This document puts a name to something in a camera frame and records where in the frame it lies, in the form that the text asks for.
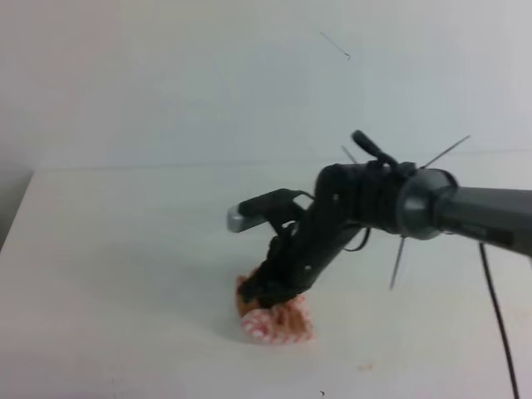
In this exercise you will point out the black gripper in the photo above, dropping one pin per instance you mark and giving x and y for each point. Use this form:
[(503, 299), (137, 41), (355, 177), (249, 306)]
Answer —
[(298, 255)]

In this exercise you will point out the pink white checkered rag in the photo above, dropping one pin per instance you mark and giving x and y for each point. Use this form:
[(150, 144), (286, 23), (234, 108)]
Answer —
[(286, 323)]

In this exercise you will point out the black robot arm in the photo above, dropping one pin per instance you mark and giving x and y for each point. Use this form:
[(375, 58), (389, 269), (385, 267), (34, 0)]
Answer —
[(385, 194)]

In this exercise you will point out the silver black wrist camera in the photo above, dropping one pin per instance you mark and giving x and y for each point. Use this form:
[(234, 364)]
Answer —
[(275, 207)]

